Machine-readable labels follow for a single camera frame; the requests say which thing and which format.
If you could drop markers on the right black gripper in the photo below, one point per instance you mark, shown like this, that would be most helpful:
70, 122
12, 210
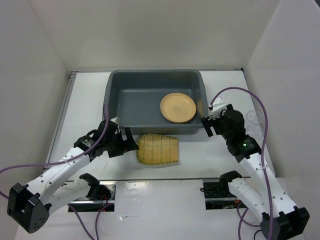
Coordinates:
208, 122

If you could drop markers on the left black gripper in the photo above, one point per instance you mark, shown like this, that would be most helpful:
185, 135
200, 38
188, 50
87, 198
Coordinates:
128, 145

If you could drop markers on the woven bamboo tray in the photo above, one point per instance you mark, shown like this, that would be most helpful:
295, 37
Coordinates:
157, 150

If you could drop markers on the tan plate with bear print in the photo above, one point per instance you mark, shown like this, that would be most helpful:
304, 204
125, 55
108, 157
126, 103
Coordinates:
178, 106

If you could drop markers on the clear plastic cup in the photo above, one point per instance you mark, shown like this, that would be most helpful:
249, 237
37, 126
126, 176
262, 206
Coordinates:
255, 131
255, 117

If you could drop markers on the tan plate with square print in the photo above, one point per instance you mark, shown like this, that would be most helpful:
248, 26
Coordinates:
180, 121

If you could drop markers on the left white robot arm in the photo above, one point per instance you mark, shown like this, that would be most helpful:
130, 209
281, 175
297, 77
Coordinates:
30, 205

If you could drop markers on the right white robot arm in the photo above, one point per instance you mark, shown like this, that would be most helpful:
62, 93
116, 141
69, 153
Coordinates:
280, 217

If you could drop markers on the grey plastic bin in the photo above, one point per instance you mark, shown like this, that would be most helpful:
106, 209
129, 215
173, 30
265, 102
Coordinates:
135, 97

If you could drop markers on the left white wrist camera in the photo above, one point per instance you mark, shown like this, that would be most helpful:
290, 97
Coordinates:
116, 120

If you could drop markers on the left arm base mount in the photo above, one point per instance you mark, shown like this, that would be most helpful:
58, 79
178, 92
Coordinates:
103, 199

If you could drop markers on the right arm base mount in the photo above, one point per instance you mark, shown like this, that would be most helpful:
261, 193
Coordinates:
216, 198

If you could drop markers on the aluminium frame rail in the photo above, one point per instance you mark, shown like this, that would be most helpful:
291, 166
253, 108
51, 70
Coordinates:
61, 117

